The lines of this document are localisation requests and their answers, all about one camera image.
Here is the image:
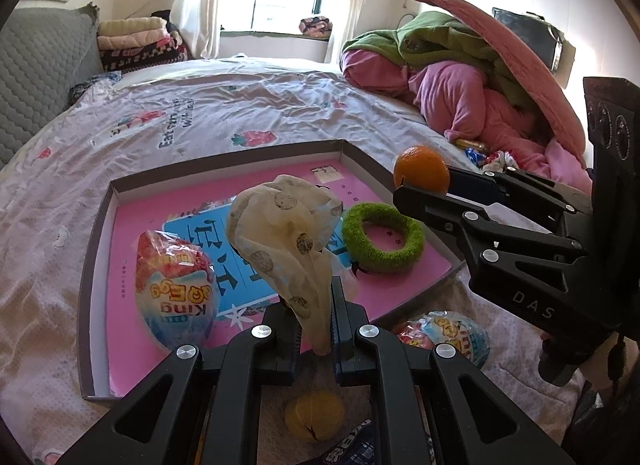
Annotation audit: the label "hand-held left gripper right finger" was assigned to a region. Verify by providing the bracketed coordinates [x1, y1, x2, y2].
[329, 275, 576, 465]

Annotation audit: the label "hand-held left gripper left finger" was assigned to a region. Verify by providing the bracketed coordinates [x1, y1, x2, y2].
[57, 301, 303, 465]

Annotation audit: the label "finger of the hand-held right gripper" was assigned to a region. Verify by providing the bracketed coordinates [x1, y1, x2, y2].
[392, 182, 594, 337]
[446, 165, 594, 217]

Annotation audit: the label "orange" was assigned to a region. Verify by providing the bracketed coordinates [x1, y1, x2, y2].
[393, 145, 451, 194]

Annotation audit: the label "green fuzzy scrunchie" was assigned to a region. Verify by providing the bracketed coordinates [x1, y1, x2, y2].
[341, 202, 425, 275]

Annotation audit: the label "peeled tangerine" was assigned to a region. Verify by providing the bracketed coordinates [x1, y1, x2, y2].
[284, 390, 346, 443]

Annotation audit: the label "blue cookie packet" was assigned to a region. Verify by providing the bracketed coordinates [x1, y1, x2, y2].
[310, 425, 381, 465]

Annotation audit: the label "egg toy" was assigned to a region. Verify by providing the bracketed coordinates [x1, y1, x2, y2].
[392, 311, 491, 371]
[135, 229, 221, 346]

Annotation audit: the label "beige printed cloth scrunchie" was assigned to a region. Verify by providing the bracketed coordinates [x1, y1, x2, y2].
[226, 174, 345, 356]

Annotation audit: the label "grey cardboard box tray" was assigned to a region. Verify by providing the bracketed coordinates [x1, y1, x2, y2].
[77, 139, 463, 401]

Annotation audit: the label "small snack wrappers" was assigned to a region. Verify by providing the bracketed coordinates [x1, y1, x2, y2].
[482, 151, 521, 173]

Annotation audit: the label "pink quilt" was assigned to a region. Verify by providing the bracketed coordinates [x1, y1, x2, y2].
[340, 48, 596, 196]

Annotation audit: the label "green blanket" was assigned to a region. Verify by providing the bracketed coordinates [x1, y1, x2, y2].
[342, 12, 531, 108]

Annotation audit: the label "cream curtain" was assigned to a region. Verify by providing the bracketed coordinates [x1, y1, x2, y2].
[325, 0, 383, 63]
[170, 0, 226, 58]

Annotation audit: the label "patterned cloth bundle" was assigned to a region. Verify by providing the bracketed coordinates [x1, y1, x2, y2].
[299, 16, 333, 37]

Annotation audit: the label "dark checkered folded blanket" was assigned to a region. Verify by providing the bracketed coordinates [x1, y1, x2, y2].
[100, 32, 193, 73]

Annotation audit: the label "blue patterned cloth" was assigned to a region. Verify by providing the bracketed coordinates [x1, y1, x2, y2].
[67, 72, 123, 106]

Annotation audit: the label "pink folded blanket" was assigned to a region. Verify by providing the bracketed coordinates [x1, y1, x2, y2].
[97, 28, 171, 51]

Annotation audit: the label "cream folded blanket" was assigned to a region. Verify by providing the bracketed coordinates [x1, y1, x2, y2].
[97, 18, 168, 38]

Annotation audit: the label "grey quilted headboard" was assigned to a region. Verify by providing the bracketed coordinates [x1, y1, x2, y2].
[0, 5, 103, 171]

